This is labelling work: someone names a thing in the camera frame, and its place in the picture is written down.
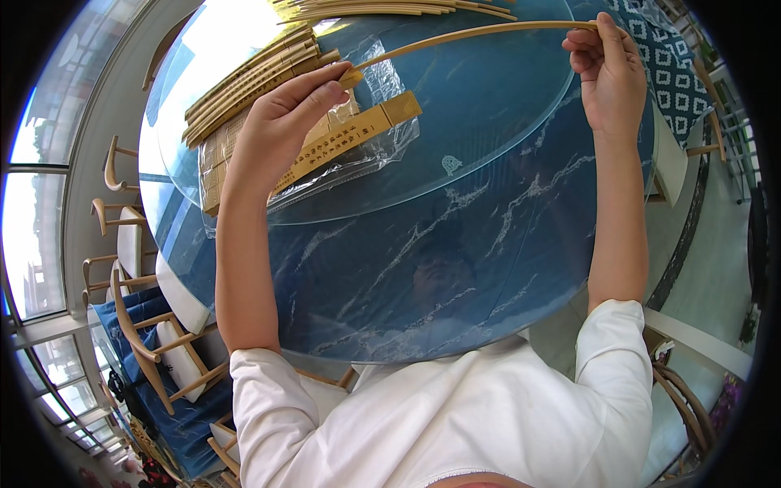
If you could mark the purple flowers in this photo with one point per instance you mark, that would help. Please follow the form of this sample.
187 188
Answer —
727 399

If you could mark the inscribed bamboo slip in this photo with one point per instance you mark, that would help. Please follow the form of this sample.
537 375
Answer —
348 137

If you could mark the long thin bamboo strip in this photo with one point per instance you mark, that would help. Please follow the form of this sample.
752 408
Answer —
488 30

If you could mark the person's right hand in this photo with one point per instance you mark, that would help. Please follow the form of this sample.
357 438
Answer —
613 91

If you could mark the person's left hand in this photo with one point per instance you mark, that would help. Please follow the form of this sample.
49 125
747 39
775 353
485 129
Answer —
268 134

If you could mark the round glass turntable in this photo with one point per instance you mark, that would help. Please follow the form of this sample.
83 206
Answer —
476 110

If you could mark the bamboo slips bundle in bag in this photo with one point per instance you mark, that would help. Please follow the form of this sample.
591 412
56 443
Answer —
213 164

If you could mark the clear plastic bag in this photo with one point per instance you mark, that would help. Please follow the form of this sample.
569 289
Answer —
372 161

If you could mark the white cushioned bench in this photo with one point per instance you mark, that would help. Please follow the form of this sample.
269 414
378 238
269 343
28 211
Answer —
670 158

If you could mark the blue white patterned chair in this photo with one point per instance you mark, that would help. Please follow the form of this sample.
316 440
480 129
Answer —
671 73

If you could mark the row of bamboo slips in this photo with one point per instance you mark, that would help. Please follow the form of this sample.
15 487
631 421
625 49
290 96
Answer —
256 79

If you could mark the wooden chair white cushion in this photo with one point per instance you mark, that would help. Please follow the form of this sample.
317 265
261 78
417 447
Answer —
326 390
223 442
97 274
177 360
129 238

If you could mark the pile of thin bamboo strips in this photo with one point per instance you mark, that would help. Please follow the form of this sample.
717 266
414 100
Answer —
402 7

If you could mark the person's body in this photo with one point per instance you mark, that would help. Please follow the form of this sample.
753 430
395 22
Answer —
451 421

